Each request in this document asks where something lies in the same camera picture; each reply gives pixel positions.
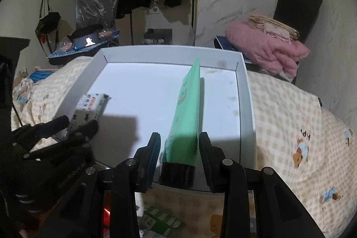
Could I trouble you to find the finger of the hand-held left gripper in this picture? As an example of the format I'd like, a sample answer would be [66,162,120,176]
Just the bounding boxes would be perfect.
[17,119,100,163]
[11,115,70,148]

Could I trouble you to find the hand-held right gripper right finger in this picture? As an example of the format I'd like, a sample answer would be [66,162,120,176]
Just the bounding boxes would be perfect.
[199,132,325,238]

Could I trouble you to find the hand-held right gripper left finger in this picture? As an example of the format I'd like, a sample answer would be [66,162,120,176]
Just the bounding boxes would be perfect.
[36,132,162,238]

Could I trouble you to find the green tube with black cap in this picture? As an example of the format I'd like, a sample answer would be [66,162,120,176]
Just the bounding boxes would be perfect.
[158,58,205,189]

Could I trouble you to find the green striped packet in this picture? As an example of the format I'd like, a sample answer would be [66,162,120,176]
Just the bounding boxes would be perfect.
[141,205,182,238]

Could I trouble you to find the white cardboard box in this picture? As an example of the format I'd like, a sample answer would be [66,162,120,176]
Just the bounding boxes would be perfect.
[53,45,256,195]

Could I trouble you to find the crumpled plastic packets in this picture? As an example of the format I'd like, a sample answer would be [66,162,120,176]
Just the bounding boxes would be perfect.
[12,68,38,105]

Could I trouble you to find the blue cloth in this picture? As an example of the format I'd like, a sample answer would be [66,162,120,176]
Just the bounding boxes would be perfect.
[28,70,53,83]

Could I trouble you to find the blue patterned side table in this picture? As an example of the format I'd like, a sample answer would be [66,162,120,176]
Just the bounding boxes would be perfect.
[47,29,122,66]

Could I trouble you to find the checkered bear printed blanket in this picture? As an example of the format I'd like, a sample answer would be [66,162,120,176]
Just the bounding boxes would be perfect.
[11,55,357,238]

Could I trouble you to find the black device with lit screen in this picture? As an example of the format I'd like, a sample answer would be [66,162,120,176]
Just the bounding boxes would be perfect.
[67,24,120,49]

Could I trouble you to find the black handbag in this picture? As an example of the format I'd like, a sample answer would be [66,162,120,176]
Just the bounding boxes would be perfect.
[35,0,61,54]

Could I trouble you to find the blue book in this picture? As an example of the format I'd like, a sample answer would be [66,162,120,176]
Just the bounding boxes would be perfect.
[214,36,251,63]

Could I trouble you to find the pink fleece blanket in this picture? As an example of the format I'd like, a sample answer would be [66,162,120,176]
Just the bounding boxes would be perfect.
[224,21,310,81]

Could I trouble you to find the black storage crate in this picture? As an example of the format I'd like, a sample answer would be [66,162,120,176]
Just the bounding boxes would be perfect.
[143,28,173,45]

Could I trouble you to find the grey plastic bag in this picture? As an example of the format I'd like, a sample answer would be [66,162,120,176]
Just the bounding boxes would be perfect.
[75,0,125,32]

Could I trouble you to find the stack of beige folded cloths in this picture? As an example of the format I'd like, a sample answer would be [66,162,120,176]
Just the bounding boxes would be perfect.
[245,14,300,40]

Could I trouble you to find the black chair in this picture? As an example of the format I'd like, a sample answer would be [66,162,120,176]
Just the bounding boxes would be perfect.
[245,0,323,85]

